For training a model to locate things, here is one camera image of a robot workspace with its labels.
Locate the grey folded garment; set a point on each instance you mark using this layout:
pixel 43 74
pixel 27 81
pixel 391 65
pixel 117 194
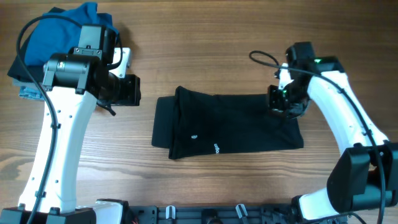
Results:
pixel 29 85

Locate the black t-shirt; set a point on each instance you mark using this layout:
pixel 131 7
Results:
pixel 191 123

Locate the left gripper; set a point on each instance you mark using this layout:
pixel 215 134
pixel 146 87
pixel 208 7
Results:
pixel 132 96

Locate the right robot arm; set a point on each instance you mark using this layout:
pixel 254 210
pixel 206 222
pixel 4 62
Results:
pixel 365 176

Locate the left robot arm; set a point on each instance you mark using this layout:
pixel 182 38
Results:
pixel 74 85

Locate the blue folded shirt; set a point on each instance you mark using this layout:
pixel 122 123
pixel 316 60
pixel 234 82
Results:
pixel 59 36

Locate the light blue denim garment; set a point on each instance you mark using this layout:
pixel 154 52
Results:
pixel 30 93

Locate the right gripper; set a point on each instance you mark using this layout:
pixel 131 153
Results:
pixel 275 106

